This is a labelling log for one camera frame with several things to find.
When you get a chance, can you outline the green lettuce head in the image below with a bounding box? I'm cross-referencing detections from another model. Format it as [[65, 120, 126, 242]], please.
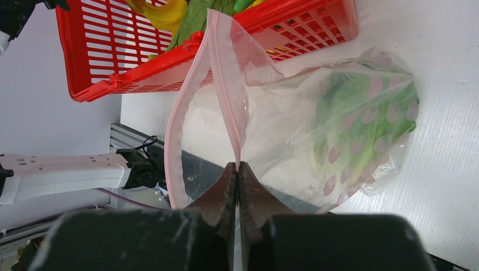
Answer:
[[311, 72, 420, 193]]

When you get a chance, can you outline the yellow starfruit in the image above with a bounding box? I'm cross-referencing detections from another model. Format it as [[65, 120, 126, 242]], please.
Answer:
[[126, 0, 188, 36]]

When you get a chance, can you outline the red plastic shopping basket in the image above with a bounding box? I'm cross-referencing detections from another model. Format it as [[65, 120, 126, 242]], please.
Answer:
[[56, 1, 359, 102]]

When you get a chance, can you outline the clear zip top bag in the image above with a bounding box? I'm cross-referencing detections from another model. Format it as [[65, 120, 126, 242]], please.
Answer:
[[165, 9, 413, 213]]

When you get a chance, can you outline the green leafy vegetable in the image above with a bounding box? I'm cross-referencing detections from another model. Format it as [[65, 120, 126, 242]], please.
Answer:
[[165, 0, 236, 52]]

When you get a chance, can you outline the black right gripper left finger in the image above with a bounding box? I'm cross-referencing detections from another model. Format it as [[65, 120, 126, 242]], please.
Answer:
[[185, 163, 237, 239]]

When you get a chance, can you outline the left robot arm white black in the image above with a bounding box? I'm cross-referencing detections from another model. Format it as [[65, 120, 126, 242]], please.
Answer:
[[1, 149, 166, 205]]

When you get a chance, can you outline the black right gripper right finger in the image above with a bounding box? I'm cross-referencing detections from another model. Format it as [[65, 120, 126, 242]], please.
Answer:
[[238, 161, 295, 243]]

